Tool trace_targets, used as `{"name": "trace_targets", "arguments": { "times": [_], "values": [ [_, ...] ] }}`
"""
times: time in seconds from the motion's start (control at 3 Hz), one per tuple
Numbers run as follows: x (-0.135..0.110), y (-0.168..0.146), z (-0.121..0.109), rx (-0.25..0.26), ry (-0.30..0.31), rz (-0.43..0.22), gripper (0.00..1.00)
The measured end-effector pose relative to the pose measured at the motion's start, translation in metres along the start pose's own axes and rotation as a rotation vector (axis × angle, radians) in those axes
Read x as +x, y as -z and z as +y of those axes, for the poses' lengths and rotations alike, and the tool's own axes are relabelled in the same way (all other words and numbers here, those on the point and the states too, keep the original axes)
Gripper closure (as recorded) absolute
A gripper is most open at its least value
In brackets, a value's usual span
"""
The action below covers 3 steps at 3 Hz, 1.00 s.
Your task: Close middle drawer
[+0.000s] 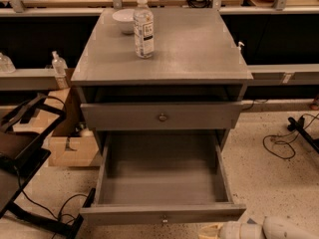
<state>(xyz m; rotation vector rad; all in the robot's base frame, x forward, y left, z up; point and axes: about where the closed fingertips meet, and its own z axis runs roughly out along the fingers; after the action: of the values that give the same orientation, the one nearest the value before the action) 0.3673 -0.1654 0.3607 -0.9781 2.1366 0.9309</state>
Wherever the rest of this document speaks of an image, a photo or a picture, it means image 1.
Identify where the black metal cart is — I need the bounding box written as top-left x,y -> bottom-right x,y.
0,93 -> 84,239

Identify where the cardboard box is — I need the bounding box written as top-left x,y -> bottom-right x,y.
33,68 -> 103,168

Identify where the black floor cable right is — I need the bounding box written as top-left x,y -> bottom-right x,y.
262,113 -> 319,160

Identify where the black floor cable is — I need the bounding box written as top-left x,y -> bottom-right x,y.
262,113 -> 319,160
13,166 -> 89,239

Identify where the grey wooden drawer cabinet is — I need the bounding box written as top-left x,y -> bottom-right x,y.
72,8 -> 252,141

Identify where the black stand foot right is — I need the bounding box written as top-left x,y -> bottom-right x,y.
288,117 -> 319,153

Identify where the grey top drawer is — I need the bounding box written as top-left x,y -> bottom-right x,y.
80,85 -> 244,131

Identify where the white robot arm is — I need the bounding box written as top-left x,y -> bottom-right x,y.
198,216 -> 319,239

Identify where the clear plastic water bottle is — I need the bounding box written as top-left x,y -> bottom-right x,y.
134,0 -> 155,59

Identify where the small white spray bottle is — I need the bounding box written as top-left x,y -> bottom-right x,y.
237,41 -> 244,64

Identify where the small clear pump bottle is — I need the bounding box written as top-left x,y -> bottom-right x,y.
52,51 -> 68,76

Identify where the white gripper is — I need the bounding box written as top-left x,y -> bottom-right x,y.
198,221 -> 265,239

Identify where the black floor cable left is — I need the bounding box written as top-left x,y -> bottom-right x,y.
13,166 -> 89,239

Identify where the white ceramic bowl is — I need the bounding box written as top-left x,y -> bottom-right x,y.
113,9 -> 134,35

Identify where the grey drawer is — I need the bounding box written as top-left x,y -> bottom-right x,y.
81,130 -> 245,225
80,85 -> 244,131

